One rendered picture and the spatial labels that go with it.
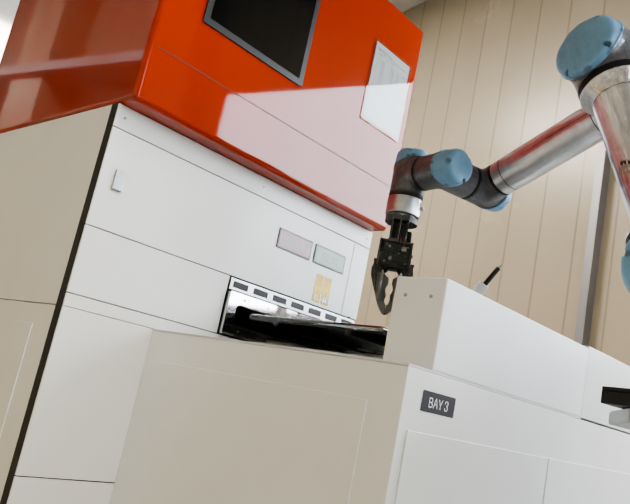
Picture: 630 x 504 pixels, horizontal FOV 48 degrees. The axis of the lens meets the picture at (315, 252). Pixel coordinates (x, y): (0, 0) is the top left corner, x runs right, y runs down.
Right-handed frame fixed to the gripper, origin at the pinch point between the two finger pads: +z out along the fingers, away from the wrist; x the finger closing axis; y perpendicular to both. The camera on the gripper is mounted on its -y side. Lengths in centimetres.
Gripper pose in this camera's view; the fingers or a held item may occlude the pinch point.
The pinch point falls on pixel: (385, 309)
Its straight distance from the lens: 153.8
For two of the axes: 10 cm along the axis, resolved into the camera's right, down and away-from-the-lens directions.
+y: -1.0, -2.3, -9.7
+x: 9.7, 1.8, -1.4
